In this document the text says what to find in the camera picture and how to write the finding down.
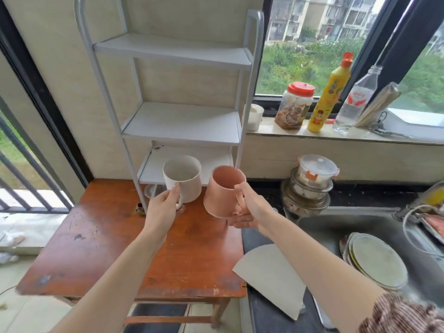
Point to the person's right hand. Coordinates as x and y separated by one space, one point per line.
255 213

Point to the black metal balcony railing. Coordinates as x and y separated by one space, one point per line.
31 162

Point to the stainless steel sink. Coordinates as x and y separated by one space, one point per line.
326 225

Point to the stack of glass bowls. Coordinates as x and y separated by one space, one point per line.
305 202

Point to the person's right forearm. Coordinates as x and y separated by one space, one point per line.
322 267

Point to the orange packet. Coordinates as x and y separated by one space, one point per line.
435 225

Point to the lidded glass food container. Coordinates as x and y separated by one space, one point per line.
317 169

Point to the yellow bottle with orange cap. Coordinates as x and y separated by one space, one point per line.
327 100

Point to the white flat box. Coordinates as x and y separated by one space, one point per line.
416 123

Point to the white metal shelf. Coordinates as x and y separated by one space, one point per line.
184 123

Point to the small white container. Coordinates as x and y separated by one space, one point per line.
255 117

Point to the stack of plates in sink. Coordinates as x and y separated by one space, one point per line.
378 261

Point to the reddish wooden table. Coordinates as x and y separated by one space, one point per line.
104 246

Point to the yellow dish soap bottle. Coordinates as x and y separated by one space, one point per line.
435 195

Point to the chrome faucet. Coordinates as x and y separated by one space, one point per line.
404 211

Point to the person's left forearm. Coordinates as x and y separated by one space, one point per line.
114 284

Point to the clear plastic water bottle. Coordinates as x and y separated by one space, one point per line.
355 100

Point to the plastic jar with red lid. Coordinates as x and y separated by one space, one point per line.
295 107

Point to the white ceramic mug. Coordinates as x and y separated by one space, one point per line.
185 176

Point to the person's left hand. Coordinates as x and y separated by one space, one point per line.
161 215

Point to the black sink counter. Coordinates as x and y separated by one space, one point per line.
263 308

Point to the black door frame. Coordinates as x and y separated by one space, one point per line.
41 100

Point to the black window frame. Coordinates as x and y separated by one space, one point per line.
399 41

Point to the beige apartment building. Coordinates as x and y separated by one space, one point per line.
312 17

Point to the orange ceramic mug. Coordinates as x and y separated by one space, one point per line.
222 195

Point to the person's right plaid sleeve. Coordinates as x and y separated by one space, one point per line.
402 315

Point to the brown plastic bag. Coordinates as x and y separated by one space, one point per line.
378 104

